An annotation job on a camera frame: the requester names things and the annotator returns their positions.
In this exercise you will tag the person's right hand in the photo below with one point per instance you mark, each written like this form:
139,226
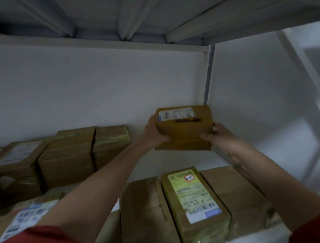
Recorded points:
227,141

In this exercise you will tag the person's left hand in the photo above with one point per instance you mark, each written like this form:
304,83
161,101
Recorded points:
150,136

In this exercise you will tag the person's right thumb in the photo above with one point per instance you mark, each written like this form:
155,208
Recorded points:
208,137

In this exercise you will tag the person's left thumb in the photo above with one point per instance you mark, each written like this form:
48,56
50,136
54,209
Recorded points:
163,139

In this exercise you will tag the small brown cardboard parcel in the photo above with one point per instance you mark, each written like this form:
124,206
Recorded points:
183,130

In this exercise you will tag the person's left forearm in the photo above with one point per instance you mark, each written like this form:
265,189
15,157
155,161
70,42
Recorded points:
100,187

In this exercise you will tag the person's right forearm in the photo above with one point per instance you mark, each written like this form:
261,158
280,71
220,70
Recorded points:
275,185

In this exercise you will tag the narrow brown box yellow tape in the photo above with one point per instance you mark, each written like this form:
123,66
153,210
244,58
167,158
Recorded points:
110,145

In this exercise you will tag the brown parcel with green label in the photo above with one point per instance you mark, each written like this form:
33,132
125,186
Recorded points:
193,200

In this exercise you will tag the wide plain brown cardboard box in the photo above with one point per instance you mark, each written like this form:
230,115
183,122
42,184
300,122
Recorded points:
237,195

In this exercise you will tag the plain long brown cardboard box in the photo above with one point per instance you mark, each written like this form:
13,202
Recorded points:
142,212

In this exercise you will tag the taped brown cardboard box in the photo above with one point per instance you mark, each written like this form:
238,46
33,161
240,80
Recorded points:
67,160

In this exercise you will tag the white metal shelf rack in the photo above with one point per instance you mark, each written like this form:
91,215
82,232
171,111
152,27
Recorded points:
140,22

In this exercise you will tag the red right sleeve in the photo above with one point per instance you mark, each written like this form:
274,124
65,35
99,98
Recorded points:
308,230

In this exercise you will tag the red sleeve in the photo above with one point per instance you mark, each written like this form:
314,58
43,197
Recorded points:
308,230
42,235

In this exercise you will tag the brown box with white label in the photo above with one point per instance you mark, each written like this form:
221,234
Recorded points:
18,167

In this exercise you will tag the red left sleeve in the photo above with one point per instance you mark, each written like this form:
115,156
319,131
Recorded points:
42,235

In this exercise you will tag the brown box blue-white label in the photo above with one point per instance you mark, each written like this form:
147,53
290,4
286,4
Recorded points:
23,215

